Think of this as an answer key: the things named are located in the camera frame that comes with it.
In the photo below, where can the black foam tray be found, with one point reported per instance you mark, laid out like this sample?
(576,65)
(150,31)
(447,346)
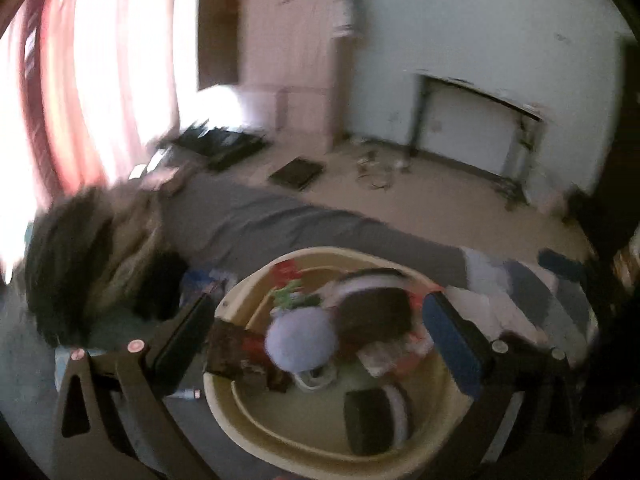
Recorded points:
(297,174)

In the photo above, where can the white round lid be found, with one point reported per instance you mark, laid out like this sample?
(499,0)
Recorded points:
(315,380)

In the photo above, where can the beige clothing pile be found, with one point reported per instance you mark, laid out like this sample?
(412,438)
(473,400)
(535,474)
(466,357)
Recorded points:
(89,254)

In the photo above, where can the grey bed sheet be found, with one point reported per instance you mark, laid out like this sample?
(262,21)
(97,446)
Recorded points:
(238,228)

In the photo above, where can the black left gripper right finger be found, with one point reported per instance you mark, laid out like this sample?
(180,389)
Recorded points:
(522,422)

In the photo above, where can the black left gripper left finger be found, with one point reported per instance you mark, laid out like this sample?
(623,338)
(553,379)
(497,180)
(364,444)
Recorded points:
(111,421)

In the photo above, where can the cream plastic basin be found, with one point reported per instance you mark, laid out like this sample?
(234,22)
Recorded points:
(305,433)

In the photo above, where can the lavender round ball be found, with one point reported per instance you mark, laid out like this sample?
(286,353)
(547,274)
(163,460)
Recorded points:
(301,340)

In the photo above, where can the black folding table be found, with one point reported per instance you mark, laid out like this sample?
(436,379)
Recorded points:
(476,129)

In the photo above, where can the dark red cigarette box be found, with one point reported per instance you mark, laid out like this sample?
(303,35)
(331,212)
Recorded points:
(239,355)

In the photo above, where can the black open suitcase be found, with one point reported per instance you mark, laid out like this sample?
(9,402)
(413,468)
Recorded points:
(220,148)

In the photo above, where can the black cylindrical jar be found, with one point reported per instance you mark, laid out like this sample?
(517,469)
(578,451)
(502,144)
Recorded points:
(371,305)

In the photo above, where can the red curtain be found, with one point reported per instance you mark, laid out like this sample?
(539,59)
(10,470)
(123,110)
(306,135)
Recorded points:
(100,88)

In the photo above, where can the wooden wardrobe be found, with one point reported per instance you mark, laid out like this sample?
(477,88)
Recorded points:
(283,59)

